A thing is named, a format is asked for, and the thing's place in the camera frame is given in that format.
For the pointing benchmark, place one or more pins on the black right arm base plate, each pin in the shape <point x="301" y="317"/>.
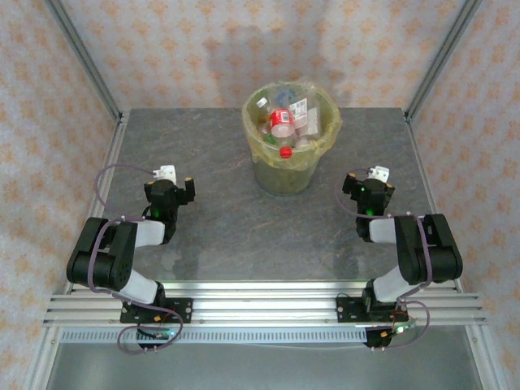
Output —
<point x="347" y="310"/>

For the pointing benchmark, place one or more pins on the aluminium lower frame post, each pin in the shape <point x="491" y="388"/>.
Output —
<point x="485" y="357"/>
<point x="40" y="357"/>

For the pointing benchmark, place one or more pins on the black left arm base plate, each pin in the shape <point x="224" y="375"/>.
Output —
<point x="183" y="310"/>

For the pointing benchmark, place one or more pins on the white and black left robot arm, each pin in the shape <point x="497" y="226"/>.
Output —
<point x="101" y="252"/>

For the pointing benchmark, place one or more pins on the translucent yellow-green plastic bin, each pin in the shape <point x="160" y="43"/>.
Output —
<point x="284" y="183"/>

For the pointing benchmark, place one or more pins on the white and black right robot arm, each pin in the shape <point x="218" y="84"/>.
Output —
<point x="426" y="252"/>

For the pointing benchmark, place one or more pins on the aluminium table side rail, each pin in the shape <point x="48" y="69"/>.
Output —
<point x="424" y="170"/>
<point x="109" y="170"/>

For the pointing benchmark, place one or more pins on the red label cola bottle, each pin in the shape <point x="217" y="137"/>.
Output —
<point x="282" y="118"/>

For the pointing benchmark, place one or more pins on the small circuit board green light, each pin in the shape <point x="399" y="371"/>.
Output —
<point x="158" y="334"/>
<point x="396" y="331"/>

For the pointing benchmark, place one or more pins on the green label bottle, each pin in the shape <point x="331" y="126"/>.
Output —
<point x="271" y="141"/>

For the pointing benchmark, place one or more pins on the aluminium mounting rail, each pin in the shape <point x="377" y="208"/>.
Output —
<point x="264" y="308"/>

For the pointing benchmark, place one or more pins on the aluminium frame post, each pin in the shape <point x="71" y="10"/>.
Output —
<point x="443" y="61"/>
<point x="40" y="357"/>
<point x="485" y="357"/>
<point x="85" y="61"/>

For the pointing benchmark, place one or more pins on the grey metal shelf panel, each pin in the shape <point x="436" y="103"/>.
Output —
<point x="264" y="367"/>

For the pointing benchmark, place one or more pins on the white label square bottle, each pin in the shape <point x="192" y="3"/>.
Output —
<point x="301" y="107"/>

